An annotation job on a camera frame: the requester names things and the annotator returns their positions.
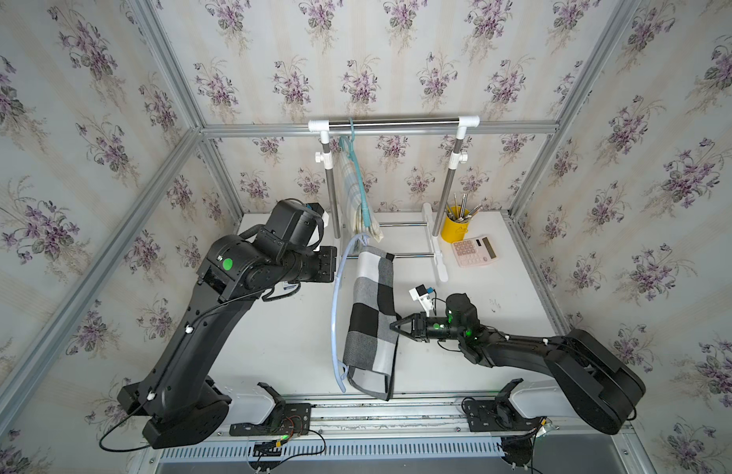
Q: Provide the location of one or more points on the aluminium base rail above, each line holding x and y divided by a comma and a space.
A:
355, 428

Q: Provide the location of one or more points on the teal plastic clothes hanger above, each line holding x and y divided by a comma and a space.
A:
349, 144

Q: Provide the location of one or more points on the yellow pen holder cup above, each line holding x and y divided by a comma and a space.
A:
458, 216

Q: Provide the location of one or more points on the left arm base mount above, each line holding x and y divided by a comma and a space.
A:
259, 410

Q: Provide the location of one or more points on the white and steel clothes rack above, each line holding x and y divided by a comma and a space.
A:
409, 164

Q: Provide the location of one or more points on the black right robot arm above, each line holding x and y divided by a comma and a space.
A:
600, 388

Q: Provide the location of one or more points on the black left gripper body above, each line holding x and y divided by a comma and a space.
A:
324, 266

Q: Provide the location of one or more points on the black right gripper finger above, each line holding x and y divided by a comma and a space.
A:
403, 331
402, 321

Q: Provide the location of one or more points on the blue cream plaid scarf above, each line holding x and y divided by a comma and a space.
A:
350, 202

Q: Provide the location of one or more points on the light blue plastic clothes hanger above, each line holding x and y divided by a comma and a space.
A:
339, 368

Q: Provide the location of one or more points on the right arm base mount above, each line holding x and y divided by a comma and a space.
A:
519, 406

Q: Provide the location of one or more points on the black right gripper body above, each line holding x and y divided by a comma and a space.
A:
435, 328

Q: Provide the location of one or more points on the black grey checkered scarf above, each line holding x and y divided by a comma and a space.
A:
371, 347

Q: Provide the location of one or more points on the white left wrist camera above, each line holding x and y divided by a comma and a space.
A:
321, 222

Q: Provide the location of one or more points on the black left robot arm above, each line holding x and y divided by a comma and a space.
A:
180, 401

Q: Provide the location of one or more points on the pink calculator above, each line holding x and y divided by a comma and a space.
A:
474, 252

